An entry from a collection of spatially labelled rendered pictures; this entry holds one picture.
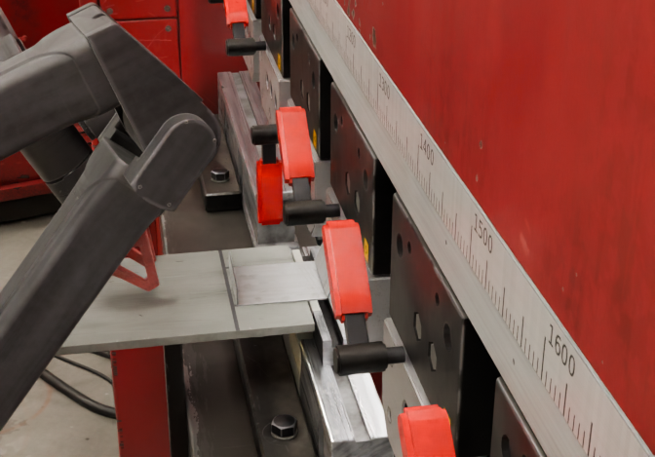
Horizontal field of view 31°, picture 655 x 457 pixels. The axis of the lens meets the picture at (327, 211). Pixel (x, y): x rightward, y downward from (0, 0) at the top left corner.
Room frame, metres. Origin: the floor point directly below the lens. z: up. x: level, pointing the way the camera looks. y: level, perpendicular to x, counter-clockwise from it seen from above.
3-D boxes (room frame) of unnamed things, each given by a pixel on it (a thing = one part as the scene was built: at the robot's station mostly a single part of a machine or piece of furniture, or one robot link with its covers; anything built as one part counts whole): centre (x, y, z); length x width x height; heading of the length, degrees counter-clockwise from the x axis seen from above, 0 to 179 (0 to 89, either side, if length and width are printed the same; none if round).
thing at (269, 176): (0.98, 0.05, 1.20); 0.04 x 0.02 x 0.10; 101
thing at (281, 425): (1.00, 0.04, 0.91); 0.03 x 0.03 x 0.02
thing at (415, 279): (0.58, -0.09, 1.26); 0.15 x 0.09 x 0.17; 11
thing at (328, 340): (1.12, 0.01, 0.99); 0.20 x 0.03 x 0.03; 11
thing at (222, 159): (1.73, 0.18, 0.89); 0.30 x 0.05 x 0.03; 11
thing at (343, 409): (1.09, 0.00, 0.92); 0.39 x 0.06 x 0.10; 11
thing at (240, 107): (1.69, 0.11, 0.92); 0.50 x 0.06 x 0.10; 11
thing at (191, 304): (1.12, 0.16, 1.00); 0.26 x 0.18 x 0.01; 101
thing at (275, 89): (1.17, 0.02, 1.26); 0.15 x 0.09 x 0.17; 11
